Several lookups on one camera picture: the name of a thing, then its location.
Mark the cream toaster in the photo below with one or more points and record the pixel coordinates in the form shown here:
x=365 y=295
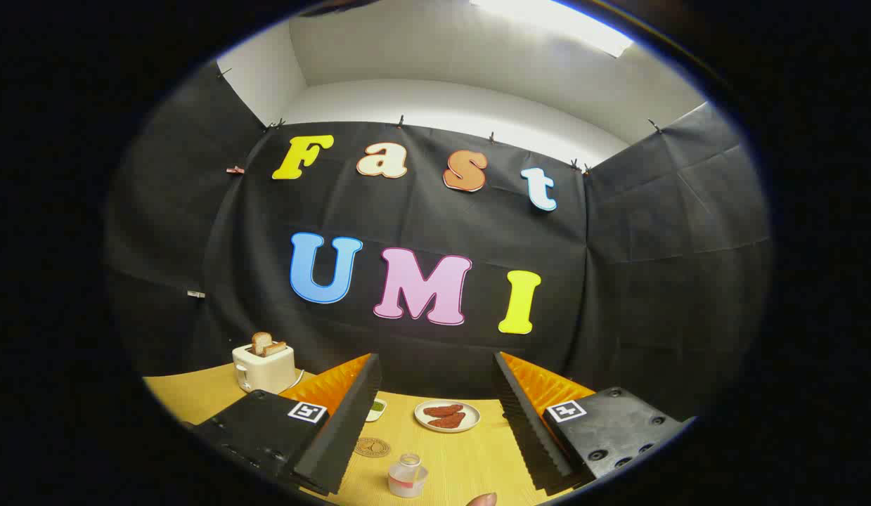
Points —
x=266 y=370

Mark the black backdrop cloth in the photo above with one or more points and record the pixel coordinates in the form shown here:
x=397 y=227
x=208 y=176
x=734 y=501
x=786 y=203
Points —
x=421 y=211

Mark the round wooden coaster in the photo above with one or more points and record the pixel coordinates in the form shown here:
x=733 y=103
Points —
x=372 y=447

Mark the small white divided dish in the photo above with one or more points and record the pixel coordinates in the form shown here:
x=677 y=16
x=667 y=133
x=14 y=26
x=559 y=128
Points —
x=376 y=410

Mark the clear juice bottle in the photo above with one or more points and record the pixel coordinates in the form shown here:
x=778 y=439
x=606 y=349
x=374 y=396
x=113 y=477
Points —
x=407 y=479

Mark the white round plate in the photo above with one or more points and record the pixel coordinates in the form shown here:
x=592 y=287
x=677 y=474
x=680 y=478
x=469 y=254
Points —
x=474 y=416

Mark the wooden table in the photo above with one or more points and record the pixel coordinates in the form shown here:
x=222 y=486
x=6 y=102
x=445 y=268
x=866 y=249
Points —
x=470 y=457

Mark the toast slice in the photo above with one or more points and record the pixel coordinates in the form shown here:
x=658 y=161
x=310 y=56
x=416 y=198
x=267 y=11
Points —
x=275 y=348
x=260 y=342

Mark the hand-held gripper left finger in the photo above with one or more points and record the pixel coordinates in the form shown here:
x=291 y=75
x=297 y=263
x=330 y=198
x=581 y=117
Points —
x=337 y=436

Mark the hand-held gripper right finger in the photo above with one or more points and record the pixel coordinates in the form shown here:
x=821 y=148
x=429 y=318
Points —
x=530 y=436

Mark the red-brown meat piece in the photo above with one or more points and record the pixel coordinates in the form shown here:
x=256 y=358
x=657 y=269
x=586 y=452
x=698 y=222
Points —
x=442 y=410
x=448 y=421

